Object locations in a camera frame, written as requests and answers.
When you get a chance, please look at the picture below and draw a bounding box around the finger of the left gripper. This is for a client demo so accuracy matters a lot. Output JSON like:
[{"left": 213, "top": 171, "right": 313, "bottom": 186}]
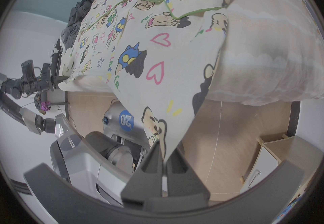
[{"left": 52, "top": 75, "right": 69, "bottom": 86}]

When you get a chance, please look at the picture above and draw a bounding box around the black garment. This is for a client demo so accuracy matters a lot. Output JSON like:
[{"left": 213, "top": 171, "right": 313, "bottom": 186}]
[{"left": 68, "top": 0, "right": 96, "bottom": 27}]

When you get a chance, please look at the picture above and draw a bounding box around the dark grey garment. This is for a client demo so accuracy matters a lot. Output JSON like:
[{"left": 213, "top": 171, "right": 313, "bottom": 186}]
[{"left": 60, "top": 23, "right": 82, "bottom": 49}]

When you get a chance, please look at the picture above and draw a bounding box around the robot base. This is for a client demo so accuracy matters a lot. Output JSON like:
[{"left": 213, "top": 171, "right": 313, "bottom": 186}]
[{"left": 49, "top": 99, "right": 162, "bottom": 208}]

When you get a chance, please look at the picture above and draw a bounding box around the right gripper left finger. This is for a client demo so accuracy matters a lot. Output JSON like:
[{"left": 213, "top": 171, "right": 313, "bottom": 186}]
[{"left": 120, "top": 139, "right": 164, "bottom": 203}]

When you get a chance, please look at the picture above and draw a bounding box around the small purple object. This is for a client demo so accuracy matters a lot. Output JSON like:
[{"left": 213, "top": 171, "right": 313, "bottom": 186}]
[{"left": 40, "top": 100, "right": 52, "bottom": 114}]

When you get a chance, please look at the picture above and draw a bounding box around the white wooden bedside table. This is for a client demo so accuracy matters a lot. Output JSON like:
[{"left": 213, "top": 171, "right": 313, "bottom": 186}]
[{"left": 239, "top": 135, "right": 324, "bottom": 194}]

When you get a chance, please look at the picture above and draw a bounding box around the white printed pyjama top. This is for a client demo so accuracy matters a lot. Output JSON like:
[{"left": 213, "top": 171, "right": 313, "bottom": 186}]
[{"left": 58, "top": 0, "right": 241, "bottom": 163}]

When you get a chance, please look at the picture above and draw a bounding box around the bed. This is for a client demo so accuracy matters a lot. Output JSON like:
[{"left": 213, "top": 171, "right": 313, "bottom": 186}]
[{"left": 57, "top": 0, "right": 324, "bottom": 104}]

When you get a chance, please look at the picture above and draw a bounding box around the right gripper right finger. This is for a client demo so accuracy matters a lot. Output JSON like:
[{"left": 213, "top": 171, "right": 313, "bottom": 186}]
[{"left": 166, "top": 147, "right": 211, "bottom": 201}]

